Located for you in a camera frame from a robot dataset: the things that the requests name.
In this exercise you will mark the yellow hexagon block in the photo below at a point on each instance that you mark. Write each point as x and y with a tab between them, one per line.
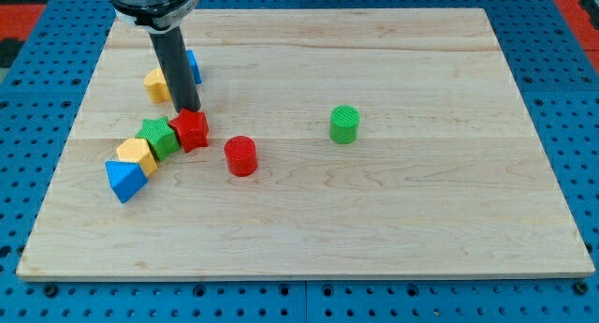
137	151

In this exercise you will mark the green cylinder block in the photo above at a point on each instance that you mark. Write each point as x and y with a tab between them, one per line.
343	124

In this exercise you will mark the red star block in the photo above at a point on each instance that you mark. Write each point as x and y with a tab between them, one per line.
191	129

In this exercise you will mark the red cylinder block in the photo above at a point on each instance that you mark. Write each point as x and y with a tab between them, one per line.
241	156

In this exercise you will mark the blue triangle block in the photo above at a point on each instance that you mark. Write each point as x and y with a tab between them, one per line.
125	179

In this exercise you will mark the yellow heart block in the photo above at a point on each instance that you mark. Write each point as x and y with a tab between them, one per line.
156	86

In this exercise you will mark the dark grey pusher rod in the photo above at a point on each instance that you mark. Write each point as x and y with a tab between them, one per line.
172	57

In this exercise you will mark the blue block behind rod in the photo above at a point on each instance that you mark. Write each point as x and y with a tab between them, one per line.
194	66

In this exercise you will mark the green star block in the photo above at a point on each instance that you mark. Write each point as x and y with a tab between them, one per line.
160	136

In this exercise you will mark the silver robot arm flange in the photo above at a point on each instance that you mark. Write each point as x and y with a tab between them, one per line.
155	16

